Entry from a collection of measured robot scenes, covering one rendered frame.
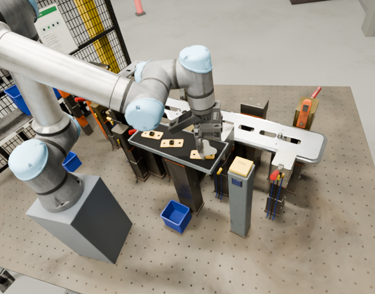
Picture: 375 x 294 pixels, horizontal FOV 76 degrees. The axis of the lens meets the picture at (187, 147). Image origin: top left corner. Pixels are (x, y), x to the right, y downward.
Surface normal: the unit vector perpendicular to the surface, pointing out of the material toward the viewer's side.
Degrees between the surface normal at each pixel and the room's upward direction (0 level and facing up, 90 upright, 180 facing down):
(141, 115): 90
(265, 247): 0
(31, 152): 8
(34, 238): 0
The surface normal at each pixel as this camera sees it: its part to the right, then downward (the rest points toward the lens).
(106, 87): 0.16, 0.13
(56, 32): 0.84, 0.29
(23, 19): 0.95, 0.29
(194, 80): -0.12, 0.72
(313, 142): -0.15, -0.69
